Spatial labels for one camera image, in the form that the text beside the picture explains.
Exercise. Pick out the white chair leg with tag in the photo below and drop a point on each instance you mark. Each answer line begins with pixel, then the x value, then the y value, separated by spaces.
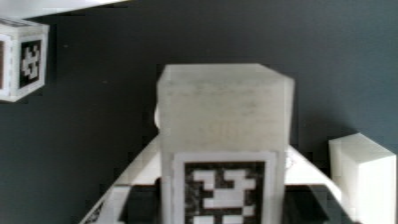
pixel 225 116
pixel 363 163

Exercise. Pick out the white tagged cube nut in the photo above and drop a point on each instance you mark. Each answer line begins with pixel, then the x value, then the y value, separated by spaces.
pixel 24 48

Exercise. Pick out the white marker base plate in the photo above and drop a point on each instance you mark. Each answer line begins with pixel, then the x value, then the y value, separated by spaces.
pixel 31 8

